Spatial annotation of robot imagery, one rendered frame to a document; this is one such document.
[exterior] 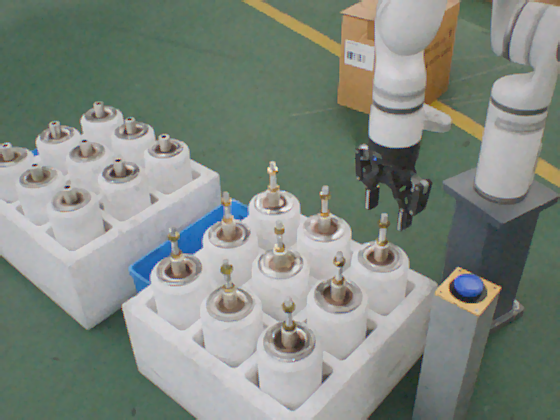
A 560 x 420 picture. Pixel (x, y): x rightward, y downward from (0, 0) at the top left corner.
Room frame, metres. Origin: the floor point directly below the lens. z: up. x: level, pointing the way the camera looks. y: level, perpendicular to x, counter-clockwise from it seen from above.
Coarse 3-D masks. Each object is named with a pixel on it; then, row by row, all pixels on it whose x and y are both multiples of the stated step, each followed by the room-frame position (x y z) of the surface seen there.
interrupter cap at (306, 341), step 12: (276, 324) 0.63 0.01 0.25; (300, 324) 0.63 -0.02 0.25; (264, 336) 0.61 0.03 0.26; (276, 336) 0.61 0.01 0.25; (300, 336) 0.61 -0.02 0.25; (312, 336) 0.60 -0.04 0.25; (264, 348) 0.59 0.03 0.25; (276, 348) 0.58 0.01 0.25; (288, 348) 0.59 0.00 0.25; (300, 348) 0.58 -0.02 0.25; (312, 348) 0.58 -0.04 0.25; (288, 360) 0.56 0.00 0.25; (300, 360) 0.56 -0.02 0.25
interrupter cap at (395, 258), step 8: (360, 248) 0.79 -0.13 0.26; (368, 248) 0.79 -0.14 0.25; (392, 248) 0.79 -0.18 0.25; (360, 256) 0.77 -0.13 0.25; (368, 256) 0.77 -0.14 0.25; (392, 256) 0.77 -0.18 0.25; (400, 256) 0.77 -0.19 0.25; (368, 264) 0.75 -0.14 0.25; (376, 264) 0.75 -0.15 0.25; (384, 264) 0.75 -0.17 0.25; (392, 264) 0.75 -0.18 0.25; (400, 264) 0.75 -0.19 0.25; (384, 272) 0.74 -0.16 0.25
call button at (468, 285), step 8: (456, 280) 0.63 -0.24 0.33; (464, 280) 0.63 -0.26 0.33; (472, 280) 0.63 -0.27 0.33; (480, 280) 0.63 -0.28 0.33; (456, 288) 0.62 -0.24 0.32; (464, 288) 0.62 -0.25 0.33; (472, 288) 0.62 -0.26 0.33; (480, 288) 0.62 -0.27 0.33; (464, 296) 0.61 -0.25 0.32; (472, 296) 0.61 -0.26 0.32
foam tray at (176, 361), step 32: (416, 288) 0.77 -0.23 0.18; (128, 320) 0.74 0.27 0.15; (160, 320) 0.71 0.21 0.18; (384, 320) 0.70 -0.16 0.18; (416, 320) 0.73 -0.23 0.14; (160, 352) 0.69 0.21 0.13; (192, 352) 0.64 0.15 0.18; (256, 352) 0.64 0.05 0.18; (352, 352) 0.63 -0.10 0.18; (384, 352) 0.66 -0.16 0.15; (416, 352) 0.75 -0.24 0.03; (160, 384) 0.70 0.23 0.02; (192, 384) 0.64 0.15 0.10; (224, 384) 0.58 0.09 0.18; (256, 384) 0.62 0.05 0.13; (352, 384) 0.59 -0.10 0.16; (384, 384) 0.67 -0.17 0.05; (224, 416) 0.59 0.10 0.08; (256, 416) 0.54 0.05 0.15; (288, 416) 0.52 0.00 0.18; (320, 416) 0.53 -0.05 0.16; (352, 416) 0.60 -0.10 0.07
